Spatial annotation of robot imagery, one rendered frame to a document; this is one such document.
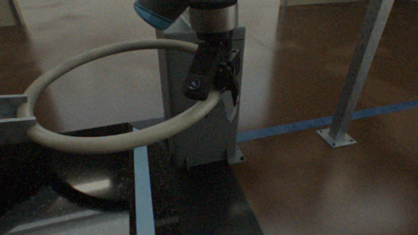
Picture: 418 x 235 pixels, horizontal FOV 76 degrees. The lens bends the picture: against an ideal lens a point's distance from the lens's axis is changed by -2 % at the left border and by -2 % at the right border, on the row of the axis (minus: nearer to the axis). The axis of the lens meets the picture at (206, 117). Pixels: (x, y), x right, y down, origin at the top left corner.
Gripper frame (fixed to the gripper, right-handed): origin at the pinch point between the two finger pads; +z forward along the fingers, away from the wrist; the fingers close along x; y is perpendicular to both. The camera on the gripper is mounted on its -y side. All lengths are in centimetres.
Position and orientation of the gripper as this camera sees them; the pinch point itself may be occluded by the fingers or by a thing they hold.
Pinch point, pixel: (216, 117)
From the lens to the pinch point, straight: 62.3
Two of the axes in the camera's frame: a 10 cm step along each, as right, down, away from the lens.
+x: -9.2, -1.7, 3.4
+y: 3.7, -5.8, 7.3
